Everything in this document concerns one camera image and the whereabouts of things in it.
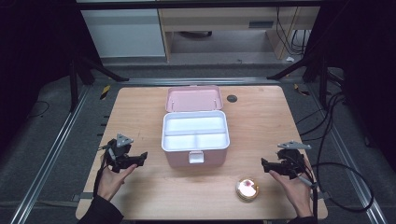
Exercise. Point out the white paper scrap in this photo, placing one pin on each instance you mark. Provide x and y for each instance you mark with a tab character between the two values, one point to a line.
290	59

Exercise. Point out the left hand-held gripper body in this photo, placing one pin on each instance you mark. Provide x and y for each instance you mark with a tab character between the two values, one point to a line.
120	154

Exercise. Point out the black metal stand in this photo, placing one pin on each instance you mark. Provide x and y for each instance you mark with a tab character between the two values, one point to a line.
73	84
323	81

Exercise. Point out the light wooden desk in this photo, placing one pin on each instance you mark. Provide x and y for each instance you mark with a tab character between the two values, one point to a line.
218	18

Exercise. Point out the person's right hand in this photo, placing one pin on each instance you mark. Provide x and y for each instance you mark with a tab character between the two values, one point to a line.
297	193

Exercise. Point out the black round table grommet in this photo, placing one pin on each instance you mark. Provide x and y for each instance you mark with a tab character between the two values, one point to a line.
232	98

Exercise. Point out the black curtain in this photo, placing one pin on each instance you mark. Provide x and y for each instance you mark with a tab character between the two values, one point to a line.
367	46
31	46

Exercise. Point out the white cabinet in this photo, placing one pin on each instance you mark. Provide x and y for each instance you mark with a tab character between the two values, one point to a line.
124	32

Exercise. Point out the yellow black tape strip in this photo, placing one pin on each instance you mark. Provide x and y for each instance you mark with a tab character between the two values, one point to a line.
105	92
301	90

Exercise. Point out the person's left hand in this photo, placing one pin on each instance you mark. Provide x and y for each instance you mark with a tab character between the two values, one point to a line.
110	183

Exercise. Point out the aluminium floor rail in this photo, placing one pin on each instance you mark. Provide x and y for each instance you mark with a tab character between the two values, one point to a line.
49	158
351	177

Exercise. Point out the pink storage box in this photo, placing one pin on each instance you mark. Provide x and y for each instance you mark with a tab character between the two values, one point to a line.
194	101

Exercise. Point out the grey metal bracket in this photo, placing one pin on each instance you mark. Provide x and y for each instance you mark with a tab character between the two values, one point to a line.
83	196

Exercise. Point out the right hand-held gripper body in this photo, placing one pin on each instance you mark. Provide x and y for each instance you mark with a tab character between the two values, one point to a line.
291	163

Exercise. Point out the dark grey desk panel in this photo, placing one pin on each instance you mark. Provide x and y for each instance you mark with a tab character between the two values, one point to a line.
261	24

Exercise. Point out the white compartment tray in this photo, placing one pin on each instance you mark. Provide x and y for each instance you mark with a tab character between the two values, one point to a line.
194	124

